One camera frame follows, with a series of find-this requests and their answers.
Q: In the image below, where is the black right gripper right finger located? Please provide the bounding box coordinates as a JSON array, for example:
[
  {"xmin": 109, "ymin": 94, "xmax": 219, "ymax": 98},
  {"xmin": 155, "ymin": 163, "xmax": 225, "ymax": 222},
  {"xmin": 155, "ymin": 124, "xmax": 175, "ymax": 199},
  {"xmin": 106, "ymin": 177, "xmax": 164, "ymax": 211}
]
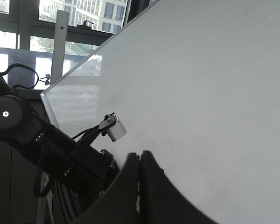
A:
[{"xmin": 140, "ymin": 150, "xmax": 215, "ymax": 224}]

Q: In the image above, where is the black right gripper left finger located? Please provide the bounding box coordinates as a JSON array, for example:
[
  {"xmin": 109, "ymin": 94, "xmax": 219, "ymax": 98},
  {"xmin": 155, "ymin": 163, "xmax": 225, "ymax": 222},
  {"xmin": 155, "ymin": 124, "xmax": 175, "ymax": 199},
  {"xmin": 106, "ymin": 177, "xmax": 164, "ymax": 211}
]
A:
[{"xmin": 74, "ymin": 153, "xmax": 139, "ymax": 224}]

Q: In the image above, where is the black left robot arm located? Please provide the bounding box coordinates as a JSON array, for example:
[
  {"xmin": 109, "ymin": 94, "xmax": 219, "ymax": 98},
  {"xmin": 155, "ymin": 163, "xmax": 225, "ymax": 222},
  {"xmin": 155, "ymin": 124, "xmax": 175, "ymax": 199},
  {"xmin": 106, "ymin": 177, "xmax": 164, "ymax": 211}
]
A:
[{"xmin": 0, "ymin": 72, "xmax": 140, "ymax": 224}]

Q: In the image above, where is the large white whiteboard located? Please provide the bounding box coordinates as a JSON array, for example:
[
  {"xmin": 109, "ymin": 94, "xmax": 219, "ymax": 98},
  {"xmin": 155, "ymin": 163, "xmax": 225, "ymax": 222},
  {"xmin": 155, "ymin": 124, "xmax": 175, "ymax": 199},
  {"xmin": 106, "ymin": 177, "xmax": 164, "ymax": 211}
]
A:
[{"xmin": 41, "ymin": 0, "xmax": 280, "ymax": 224}]

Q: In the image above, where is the grey metal stand post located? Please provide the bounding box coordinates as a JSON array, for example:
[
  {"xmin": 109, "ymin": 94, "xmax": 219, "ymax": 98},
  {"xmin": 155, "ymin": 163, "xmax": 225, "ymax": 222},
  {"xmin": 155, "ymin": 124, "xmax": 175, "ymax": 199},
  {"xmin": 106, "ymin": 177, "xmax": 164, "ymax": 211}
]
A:
[{"xmin": 50, "ymin": 9, "xmax": 69, "ymax": 86}]

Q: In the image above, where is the black looping cable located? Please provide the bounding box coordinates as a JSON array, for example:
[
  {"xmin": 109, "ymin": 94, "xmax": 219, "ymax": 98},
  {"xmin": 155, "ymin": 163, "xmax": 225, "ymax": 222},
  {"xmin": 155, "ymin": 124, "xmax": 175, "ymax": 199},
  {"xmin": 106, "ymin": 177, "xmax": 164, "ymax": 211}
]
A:
[{"xmin": 0, "ymin": 59, "xmax": 40, "ymax": 91}]

